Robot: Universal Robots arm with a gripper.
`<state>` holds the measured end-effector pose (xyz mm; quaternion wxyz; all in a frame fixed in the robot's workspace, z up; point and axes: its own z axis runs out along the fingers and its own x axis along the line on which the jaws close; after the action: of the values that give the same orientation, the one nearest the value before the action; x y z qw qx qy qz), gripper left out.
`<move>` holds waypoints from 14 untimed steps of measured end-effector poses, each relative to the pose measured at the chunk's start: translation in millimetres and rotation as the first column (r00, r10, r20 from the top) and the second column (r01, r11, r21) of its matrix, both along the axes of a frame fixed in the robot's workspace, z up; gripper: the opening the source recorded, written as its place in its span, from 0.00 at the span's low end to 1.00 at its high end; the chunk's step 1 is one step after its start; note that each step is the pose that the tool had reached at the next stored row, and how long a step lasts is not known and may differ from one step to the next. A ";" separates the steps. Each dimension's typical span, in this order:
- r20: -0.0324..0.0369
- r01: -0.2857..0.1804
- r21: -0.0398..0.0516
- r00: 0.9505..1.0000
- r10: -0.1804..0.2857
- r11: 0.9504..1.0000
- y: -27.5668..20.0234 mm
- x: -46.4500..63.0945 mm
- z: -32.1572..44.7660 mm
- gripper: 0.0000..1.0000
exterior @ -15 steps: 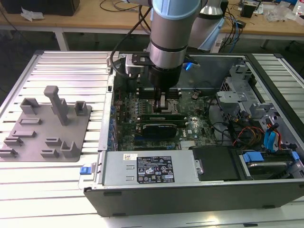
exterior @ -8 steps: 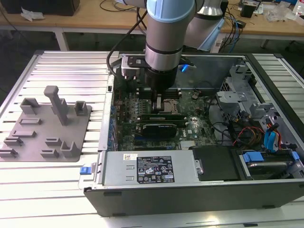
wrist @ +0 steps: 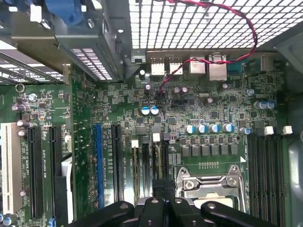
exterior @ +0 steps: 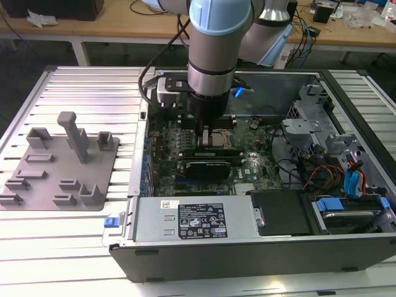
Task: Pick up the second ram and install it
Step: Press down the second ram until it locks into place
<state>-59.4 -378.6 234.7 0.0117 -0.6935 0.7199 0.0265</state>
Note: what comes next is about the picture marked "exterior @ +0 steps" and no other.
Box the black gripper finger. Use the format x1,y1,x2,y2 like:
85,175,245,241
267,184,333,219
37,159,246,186
195,124,213,149

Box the green RAM stick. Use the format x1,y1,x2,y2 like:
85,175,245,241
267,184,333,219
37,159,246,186
178,148,243,159

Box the black RAM slot bank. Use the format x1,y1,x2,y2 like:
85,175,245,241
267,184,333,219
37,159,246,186
221,113,238,129

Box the CPU socket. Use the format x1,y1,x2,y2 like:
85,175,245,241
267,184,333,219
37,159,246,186
211,126,233,151

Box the black graphics card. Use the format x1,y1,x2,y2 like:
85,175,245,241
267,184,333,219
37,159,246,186
184,160,232,181

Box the green motherboard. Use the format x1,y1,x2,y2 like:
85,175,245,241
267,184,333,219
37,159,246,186
145,105,284,197

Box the silver heatsink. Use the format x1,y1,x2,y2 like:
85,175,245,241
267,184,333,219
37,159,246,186
234,183,258,196

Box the grey metal drive cage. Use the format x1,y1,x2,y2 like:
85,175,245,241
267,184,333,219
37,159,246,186
280,83,366,165

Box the silver power supply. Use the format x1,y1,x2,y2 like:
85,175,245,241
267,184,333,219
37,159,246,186
131,196,262,244

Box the black plastic shroud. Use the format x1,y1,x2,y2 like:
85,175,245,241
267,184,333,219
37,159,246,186
249,189,312,238

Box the grey parts rack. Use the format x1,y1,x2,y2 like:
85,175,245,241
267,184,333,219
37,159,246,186
0,110,121,213

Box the black PC case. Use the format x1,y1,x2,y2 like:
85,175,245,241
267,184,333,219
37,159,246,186
101,66,396,284

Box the wooden desk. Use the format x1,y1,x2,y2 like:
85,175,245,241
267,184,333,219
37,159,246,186
0,0,396,67

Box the small black box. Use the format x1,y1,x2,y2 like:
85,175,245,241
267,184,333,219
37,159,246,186
312,5,335,23

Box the hard disk in blue carrier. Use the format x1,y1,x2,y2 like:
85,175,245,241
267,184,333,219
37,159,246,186
311,196,390,236

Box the clear plastic bags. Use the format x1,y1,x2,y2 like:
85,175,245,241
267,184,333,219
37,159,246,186
345,4,383,30

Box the large black box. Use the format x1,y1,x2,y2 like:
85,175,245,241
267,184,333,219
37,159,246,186
5,0,105,22

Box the crumpled white paper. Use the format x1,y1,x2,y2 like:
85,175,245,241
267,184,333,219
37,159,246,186
26,8,59,29

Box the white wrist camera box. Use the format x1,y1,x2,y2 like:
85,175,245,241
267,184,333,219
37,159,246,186
156,75,193,109

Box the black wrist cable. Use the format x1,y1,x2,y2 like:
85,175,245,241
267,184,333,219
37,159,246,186
138,14,192,108

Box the red and yellow wire bundle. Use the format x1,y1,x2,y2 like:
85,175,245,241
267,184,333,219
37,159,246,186
302,163,345,190

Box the blue wire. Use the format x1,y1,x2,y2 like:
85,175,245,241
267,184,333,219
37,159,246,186
342,166,364,199

